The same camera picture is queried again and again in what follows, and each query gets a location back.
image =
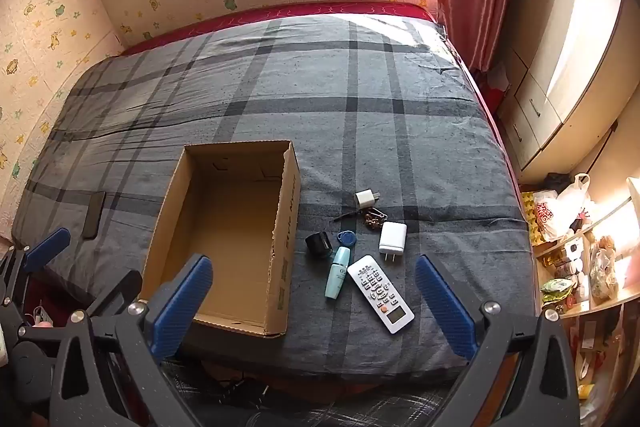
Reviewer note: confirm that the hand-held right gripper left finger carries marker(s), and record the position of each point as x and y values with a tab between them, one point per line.
182	302

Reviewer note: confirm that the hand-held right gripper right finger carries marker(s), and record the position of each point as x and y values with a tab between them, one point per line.
445	307

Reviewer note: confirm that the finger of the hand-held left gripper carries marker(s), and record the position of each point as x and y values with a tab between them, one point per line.
47	248
117	289

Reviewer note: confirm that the white remote control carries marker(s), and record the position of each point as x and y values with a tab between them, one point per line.
380	292

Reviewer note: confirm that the large white plug charger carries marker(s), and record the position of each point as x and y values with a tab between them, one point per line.
392	241

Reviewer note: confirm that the cardboard box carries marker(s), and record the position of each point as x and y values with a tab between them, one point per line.
235	227

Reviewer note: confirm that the teal cosmetic bottle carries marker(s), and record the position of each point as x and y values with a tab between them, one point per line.
336	274

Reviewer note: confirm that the blue key fob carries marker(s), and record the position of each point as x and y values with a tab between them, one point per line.
346	239

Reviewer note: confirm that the black binder clip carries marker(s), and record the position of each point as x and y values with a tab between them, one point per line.
318	244

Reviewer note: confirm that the dark smartphone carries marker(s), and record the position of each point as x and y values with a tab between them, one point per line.
94	214

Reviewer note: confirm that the green snack packet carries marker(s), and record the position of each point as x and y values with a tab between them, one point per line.
556	289

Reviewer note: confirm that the small white plug charger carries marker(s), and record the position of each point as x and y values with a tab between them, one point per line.
365	199

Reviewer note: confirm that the white plastic bag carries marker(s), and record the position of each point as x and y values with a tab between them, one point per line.
560	212

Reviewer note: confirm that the cluttered wooden shelf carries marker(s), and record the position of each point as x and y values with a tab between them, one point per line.
600	307

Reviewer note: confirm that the grey plaid bedsheet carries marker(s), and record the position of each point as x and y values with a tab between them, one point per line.
325	107

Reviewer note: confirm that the cream wardrobe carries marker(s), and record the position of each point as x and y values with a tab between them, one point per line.
575	57

